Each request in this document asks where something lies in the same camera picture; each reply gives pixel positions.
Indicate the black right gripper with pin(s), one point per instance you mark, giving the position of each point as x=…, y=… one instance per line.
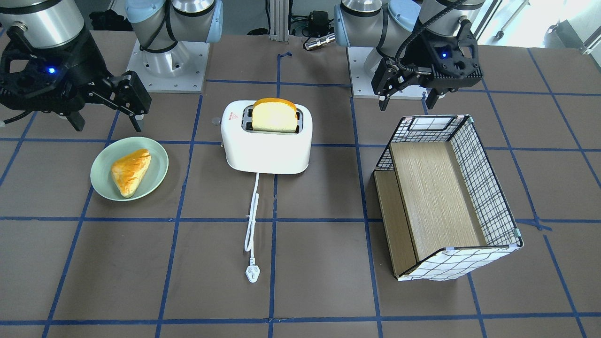
x=80, y=65

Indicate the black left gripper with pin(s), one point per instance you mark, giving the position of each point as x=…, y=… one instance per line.
x=419, y=52

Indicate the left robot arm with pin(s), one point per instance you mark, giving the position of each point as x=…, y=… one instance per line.
x=389, y=26

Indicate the toast slice in toaster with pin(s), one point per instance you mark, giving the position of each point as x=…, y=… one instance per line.
x=274, y=115

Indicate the white two-slot toaster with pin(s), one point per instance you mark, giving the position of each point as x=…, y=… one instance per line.
x=270, y=152

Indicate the light green plate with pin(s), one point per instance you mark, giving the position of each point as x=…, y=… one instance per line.
x=101, y=172

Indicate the golden triangular pastry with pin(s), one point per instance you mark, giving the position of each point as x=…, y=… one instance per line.
x=128, y=171

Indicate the aluminium frame post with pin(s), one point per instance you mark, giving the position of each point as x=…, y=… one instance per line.
x=279, y=19

